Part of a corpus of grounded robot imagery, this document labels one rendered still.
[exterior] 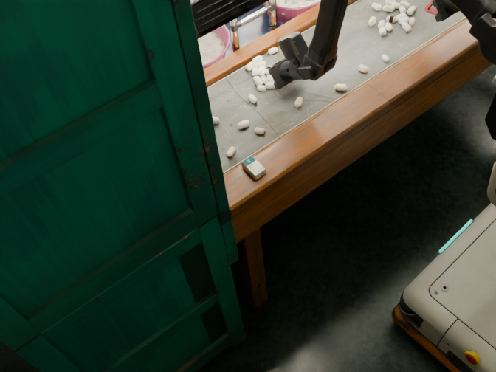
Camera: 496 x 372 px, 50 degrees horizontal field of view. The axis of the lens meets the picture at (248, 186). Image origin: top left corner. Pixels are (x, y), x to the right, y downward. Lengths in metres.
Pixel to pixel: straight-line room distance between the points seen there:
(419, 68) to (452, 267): 0.65
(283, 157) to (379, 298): 0.84
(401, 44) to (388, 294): 0.90
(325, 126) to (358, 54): 0.34
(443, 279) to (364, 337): 0.37
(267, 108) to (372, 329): 0.91
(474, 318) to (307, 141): 0.77
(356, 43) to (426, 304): 0.85
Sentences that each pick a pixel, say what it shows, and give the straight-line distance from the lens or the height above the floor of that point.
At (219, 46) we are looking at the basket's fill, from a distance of 1.83.
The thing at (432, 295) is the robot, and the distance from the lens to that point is 1.82.
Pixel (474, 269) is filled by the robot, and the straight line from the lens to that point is 1.90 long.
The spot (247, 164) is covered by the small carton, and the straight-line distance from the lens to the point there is 1.41.
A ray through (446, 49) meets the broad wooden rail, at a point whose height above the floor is 0.76.
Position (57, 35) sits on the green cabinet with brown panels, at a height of 1.44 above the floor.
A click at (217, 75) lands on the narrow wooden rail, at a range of 1.68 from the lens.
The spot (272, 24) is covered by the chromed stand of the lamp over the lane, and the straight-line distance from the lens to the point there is 1.82.
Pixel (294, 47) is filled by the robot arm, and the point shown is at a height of 0.94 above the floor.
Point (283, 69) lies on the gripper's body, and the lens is 1.55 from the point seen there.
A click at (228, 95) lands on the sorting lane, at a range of 1.64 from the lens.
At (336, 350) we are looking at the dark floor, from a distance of 2.00.
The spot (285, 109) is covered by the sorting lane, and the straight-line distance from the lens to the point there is 1.59.
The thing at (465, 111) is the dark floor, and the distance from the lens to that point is 2.70.
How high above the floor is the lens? 1.90
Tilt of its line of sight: 54 degrees down
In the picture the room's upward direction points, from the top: 7 degrees counter-clockwise
